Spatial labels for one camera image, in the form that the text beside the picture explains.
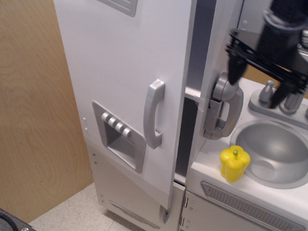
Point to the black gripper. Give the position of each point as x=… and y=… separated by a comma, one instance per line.
x=274, y=52

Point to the silver fridge door handle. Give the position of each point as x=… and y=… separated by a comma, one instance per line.
x=155, y=94

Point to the white toy fridge door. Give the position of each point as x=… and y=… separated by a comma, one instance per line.
x=114, y=50

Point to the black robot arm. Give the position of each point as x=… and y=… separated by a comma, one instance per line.
x=287, y=8

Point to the white toy fridge cabinet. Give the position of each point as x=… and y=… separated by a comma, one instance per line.
x=213, y=21

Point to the silver faucet knob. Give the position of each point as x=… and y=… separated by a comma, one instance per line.
x=266, y=93

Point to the silver toy faucet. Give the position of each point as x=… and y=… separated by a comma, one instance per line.
x=291, y=103

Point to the toy microwave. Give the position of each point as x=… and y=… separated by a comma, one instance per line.
x=251, y=19

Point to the silver toy telephone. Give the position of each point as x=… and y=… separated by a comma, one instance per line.
x=224, y=109

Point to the silver toy sink basin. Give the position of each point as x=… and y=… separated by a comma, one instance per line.
x=279, y=153

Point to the yellow toy bell pepper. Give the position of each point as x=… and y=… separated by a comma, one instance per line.
x=234, y=161

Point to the silver oven door panel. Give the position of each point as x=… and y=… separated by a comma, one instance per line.
x=219, y=208

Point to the silver ice dispenser panel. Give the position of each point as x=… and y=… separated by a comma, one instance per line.
x=122, y=140

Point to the white freezer drawer door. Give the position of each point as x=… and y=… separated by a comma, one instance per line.
x=117, y=193

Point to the black case corner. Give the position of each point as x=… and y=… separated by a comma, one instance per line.
x=9, y=222

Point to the wooden wall board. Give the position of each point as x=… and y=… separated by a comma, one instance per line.
x=43, y=156

